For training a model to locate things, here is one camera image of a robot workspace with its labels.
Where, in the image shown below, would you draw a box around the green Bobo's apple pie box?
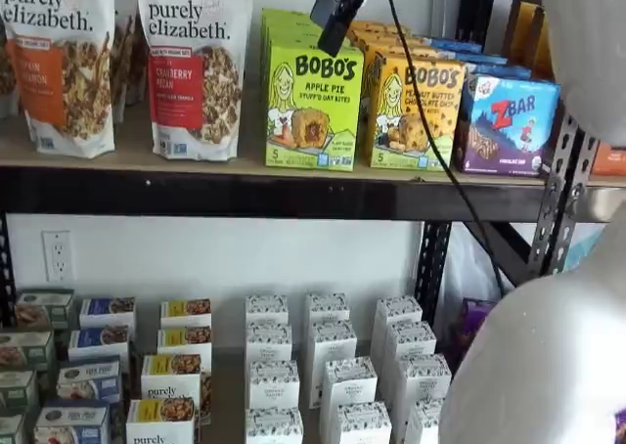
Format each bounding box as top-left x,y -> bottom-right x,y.
265,40 -> 366,172
261,21 -> 353,49
260,8 -> 327,27

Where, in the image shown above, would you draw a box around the yellow Bobo's peanut butter box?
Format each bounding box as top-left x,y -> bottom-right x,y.
359,32 -> 431,59
349,21 -> 412,37
366,52 -> 467,172

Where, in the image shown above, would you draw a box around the blue Zbar snack box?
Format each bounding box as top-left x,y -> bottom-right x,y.
429,37 -> 485,57
464,60 -> 534,81
453,74 -> 562,179

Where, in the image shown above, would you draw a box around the wooden shelf board with bags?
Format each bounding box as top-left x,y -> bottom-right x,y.
0,91 -> 554,184

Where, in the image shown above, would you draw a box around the white floral print box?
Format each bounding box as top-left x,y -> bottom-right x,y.
245,407 -> 304,444
245,294 -> 290,326
383,321 -> 437,362
307,319 -> 358,396
375,295 -> 424,331
404,397 -> 447,444
246,322 -> 293,365
320,356 -> 379,416
248,359 -> 300,410
393,353 -> 452,409
332,402 -> 392,444
305,291 -> 351,326

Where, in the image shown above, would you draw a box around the orange snack box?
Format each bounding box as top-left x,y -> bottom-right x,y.
589,140 -> 626,177

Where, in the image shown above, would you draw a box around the yellow purely elizabeth box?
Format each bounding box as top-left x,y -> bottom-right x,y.
140,353 -> 202,406
156,325 -> 213,362
159,297 -> 212,328
125,397 -> 197,444

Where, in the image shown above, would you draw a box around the small blue granola box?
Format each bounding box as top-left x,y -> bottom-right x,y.
78,296 -> 137,333
67,325 -> 131,362
56,358 -> 122,406
32,399 -> 112,444

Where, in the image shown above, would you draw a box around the small green granola box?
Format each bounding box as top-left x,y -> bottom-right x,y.
0,412 -> 26,444
0,370 -> 39,411
14,289 -> 75,331
0,331 -> 56,372

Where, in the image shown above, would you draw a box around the granola bag red label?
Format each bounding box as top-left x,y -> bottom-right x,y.
135,0 -> 254,162

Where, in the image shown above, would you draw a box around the yellow brown packages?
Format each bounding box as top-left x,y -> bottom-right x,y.
503,0 -> 557,81

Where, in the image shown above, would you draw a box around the white granola bag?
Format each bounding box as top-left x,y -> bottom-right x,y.
0,21 -> 21,120
110,11 -> 148,125

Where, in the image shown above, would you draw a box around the white plastic bag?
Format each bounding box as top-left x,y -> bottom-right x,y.
437,223 -> 510,318

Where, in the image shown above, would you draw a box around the granola bag orange label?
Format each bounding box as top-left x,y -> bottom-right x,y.
0,0 -> 117,160

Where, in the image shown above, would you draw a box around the black cable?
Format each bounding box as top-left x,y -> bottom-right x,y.
381,0 -> 506,294

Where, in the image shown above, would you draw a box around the black metal shelf frame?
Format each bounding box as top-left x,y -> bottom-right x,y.
0,0 -> 554,328

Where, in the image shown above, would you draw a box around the grey perforated rack post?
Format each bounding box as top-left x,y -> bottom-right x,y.
532,115 -> 591,277

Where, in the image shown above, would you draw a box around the white wall outlet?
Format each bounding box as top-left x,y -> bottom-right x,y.
41,230 -> 75,283

